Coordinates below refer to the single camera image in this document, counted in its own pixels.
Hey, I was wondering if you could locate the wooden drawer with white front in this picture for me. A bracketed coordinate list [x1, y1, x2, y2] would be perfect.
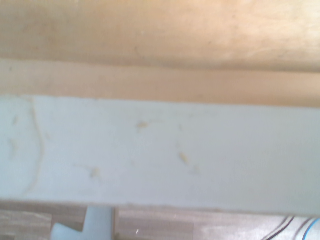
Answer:
[0, 0, 320, 216]

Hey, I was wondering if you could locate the white plastic piece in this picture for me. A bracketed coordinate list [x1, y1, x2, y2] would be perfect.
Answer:
[51, 206, 114, 240]

